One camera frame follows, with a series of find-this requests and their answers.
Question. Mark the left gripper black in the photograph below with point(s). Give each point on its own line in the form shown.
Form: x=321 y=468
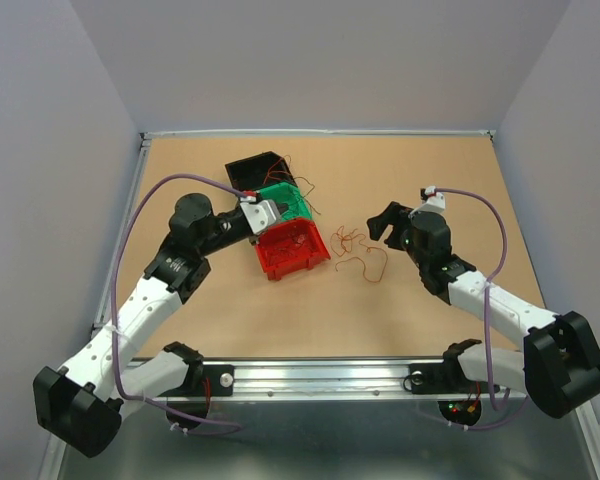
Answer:
x=281 y=207

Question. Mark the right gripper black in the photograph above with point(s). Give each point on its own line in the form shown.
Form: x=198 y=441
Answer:
x=396 y=214

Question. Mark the green plastic bin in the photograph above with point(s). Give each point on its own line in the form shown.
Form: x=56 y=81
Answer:
x=285 y=192

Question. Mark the red plastic bin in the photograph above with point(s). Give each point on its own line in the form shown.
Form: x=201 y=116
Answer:
x=289 y=247

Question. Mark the black plastic bin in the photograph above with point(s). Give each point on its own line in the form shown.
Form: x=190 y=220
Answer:
x=259 y=171

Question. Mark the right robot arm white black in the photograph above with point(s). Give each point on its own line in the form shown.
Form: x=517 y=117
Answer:
x=556 y=362

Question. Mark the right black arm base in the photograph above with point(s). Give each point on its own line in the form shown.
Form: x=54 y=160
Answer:
x=444 y=376

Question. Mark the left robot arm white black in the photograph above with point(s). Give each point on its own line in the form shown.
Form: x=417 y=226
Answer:
x=85 y=400

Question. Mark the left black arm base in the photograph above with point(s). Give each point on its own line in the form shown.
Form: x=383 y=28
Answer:
x=201 y=378

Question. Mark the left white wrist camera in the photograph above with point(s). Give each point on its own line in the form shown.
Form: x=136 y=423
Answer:
x=255 y=213

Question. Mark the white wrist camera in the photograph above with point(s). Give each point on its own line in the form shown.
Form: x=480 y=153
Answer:
x=432 y=200
x=255 y=213

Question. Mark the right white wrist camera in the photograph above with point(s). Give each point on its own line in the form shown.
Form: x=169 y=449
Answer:
x=432 y=200

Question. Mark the aluminium front rail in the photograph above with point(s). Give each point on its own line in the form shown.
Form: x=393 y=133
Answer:
x=335 y=379

